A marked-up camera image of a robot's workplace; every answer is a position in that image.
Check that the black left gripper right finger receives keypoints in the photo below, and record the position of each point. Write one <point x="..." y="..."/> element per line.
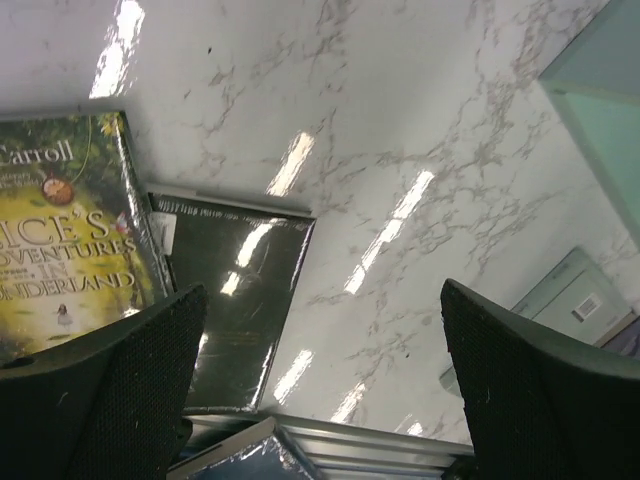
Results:
<point x="539" y="404"/>

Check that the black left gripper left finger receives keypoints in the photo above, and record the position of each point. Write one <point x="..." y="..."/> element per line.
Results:
<point x="108" y="404"/>

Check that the purple night sky book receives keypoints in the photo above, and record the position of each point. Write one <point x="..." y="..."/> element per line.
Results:
<point x="623" y="339"/>

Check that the pale green grey book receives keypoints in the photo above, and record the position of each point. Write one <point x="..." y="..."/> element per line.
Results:
<point x="577" y="299"/>

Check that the dark blue hardcover book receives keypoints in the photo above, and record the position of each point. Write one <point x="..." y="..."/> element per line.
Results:
<point x="263" y="451"/>

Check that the green Alice Wonderland book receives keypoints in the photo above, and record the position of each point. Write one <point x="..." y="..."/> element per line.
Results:
<point x="77" y="248"/>

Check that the black glossy book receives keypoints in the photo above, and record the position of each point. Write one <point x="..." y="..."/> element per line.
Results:
<point x="249" y="259"/>

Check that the mint green open cabinet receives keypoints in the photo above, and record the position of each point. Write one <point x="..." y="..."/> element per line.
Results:
<point x="593" y="84"/>

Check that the aluminium rail base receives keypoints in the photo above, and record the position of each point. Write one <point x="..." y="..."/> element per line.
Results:
<point x="341" y="451"/>

